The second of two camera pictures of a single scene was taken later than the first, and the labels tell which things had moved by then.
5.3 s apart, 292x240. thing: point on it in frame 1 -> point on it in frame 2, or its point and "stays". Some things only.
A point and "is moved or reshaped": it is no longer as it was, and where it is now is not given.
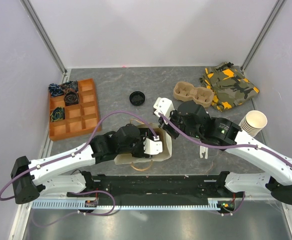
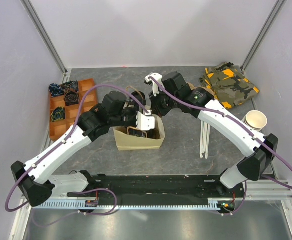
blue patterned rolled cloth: [55, 90] stays
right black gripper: [164, 124] -> [155, 108]
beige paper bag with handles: [160, 133] is moved or reshaped
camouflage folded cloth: [230, 87] stays
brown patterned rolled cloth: [71, 97] stays
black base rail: [138, 188] stays
